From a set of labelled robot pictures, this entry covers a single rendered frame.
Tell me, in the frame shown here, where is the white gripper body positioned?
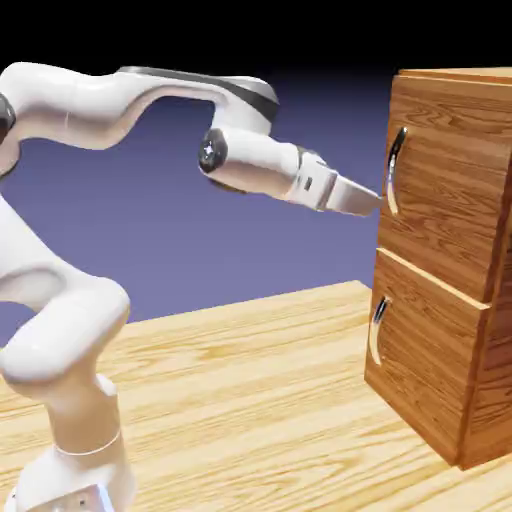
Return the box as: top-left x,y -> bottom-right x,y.
326,171 -> 385,218

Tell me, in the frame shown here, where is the wooden cabinet door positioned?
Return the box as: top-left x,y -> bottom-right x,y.
377,74 -> 512,304
364,247 -> 492,468

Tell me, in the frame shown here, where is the wooden cabinet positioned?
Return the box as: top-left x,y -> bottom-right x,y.
364,66 -> 512,472

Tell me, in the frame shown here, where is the curved metal handle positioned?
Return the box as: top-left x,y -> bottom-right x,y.
368,296 -> 392,366
384,126 -> 409,217

